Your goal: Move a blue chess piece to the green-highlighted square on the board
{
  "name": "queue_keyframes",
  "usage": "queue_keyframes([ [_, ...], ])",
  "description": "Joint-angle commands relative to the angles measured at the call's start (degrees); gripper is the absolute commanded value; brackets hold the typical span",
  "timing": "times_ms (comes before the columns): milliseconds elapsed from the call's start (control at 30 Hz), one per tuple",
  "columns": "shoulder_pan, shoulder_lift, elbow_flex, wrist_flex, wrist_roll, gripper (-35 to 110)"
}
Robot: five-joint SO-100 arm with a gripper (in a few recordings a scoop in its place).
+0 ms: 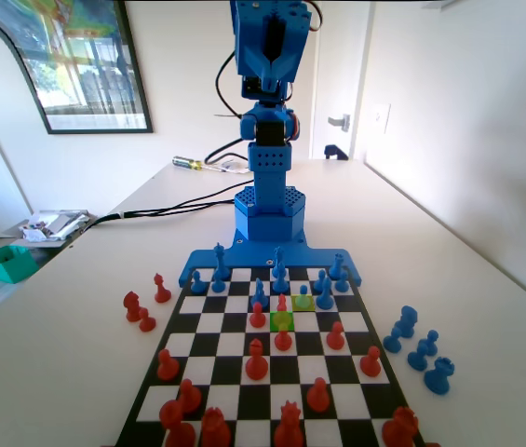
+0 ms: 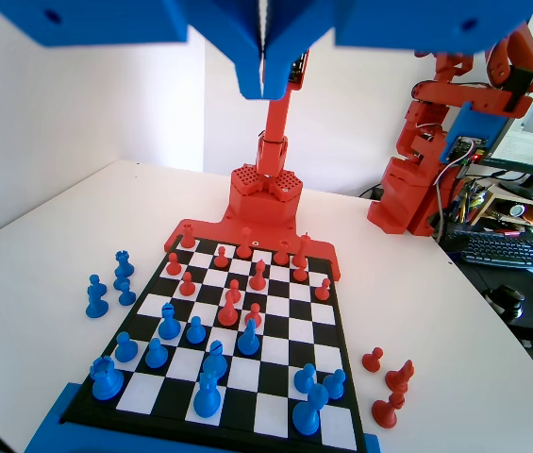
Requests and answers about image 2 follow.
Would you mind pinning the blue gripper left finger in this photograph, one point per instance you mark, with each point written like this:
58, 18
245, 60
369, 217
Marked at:
228, 28

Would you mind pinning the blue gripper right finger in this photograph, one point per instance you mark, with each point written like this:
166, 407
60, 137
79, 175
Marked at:
294, 23

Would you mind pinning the red idle robot arm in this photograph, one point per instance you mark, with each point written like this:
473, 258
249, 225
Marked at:
400, 198

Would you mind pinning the blue controller board housing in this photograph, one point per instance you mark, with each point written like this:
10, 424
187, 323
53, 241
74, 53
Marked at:
473, 127

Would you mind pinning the black and white chess board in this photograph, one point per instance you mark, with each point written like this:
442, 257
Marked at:
294, 325

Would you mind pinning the wooden monitor shelf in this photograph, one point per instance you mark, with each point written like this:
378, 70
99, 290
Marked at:
492, 193

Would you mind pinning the colourful pens bundle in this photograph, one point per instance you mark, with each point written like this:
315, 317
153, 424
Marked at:
466, 198

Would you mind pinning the black keyboard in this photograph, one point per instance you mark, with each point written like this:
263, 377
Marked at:
511, 250

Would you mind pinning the red rook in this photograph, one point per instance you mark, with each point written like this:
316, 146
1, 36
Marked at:
187, 239
283, 256

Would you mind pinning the red queen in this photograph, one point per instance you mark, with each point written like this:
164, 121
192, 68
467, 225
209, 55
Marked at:
245, 247

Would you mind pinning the red king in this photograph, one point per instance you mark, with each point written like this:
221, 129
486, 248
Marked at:
301, 252

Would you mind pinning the black computer mouse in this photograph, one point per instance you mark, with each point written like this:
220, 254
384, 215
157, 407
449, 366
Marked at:
506, 299

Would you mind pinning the red bishop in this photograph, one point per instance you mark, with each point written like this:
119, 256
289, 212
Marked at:
257, 280
384, 413

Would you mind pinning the blue bishop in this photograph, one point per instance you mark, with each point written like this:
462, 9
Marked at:
215, 361
168, 325

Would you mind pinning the red knight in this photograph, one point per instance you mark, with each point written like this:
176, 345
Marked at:
398, 380

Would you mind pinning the blue queen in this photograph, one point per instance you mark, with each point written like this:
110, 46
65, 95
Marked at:
207, 401

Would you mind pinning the small black camera module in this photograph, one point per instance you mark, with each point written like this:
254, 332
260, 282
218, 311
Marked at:
300, 68

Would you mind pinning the blue base plate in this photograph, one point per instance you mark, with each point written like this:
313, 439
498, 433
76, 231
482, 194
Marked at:
54, 439

